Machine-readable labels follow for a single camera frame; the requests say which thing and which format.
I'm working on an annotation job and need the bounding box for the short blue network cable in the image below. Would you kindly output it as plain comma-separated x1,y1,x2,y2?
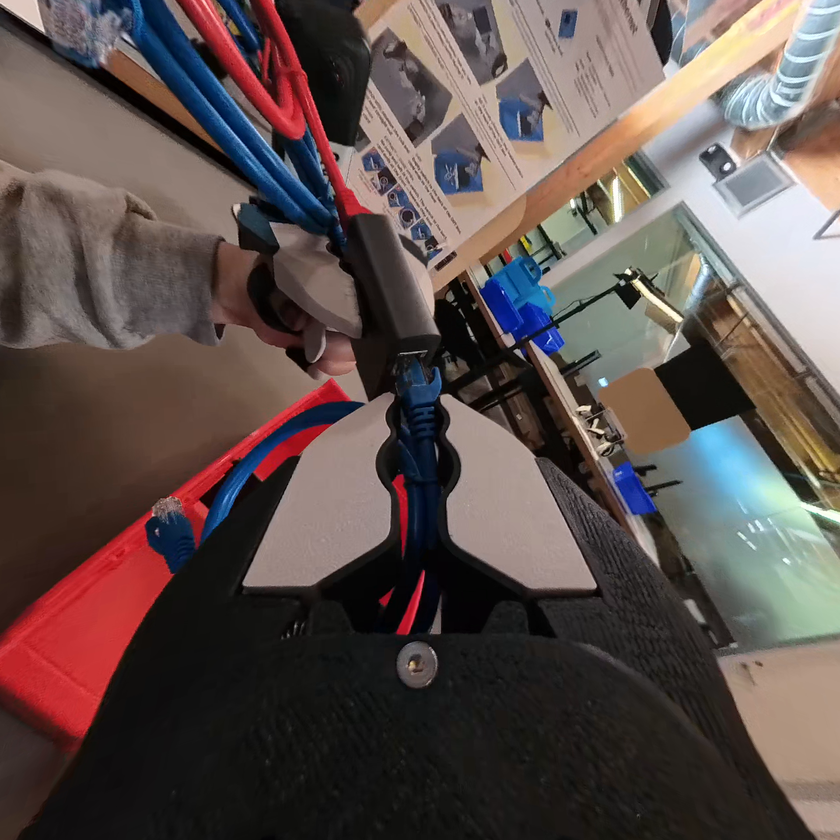
146,351,450,634

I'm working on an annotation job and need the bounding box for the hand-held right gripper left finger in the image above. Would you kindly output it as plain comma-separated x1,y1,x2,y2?
240,392,404,597

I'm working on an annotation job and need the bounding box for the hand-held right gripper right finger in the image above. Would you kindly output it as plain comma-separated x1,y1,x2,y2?
436,392,601,601

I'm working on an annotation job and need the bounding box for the small blue bin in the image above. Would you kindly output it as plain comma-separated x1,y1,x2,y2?
612,461,658,517

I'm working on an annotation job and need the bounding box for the wooden partition board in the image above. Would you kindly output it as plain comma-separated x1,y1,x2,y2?
430,0,840,293

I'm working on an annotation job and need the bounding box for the black cable coupler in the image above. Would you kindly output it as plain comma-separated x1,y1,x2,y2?
344,211,443,401

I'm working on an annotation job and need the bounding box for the black boom stand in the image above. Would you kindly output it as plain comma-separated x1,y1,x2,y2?
550,266,685,337

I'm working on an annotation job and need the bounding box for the wall vent grille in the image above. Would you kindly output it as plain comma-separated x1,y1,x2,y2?
714,152,798,217

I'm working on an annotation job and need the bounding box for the instruction poster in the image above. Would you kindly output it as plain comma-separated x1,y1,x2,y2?
341,0,667,273

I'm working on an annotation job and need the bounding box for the person's left hand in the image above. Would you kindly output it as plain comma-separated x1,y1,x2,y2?
213,241,361,383

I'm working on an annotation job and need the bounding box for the white black gadget pile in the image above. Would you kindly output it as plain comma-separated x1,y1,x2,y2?
575,402,626,458

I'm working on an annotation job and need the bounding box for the black wall device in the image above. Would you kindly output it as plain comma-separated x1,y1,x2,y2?
697,143,739,179

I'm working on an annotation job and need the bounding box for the black upright panel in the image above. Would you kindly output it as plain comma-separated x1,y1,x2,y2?
655,343,757,433

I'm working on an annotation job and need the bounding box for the blue storage bin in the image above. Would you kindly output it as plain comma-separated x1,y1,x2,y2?
515,307,565,357
481,279,526,336

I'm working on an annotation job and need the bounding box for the red plastic bin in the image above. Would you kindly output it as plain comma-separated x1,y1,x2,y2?
0,377,427,756

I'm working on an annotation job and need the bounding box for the red network cable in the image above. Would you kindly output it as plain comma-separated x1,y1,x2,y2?
174,0,371,221

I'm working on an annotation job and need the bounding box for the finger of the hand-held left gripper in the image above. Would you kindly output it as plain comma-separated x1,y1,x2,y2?
398,233,437,316
269,220,364,340

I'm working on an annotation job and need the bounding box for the silver flexible duct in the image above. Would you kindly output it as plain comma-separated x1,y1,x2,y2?
718,0,840,130

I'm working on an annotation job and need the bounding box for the brown cardboard panel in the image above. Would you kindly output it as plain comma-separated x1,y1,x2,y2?
596,366,692,458

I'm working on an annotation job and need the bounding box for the light blue bin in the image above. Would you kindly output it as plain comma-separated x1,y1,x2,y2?
495,256,557,315

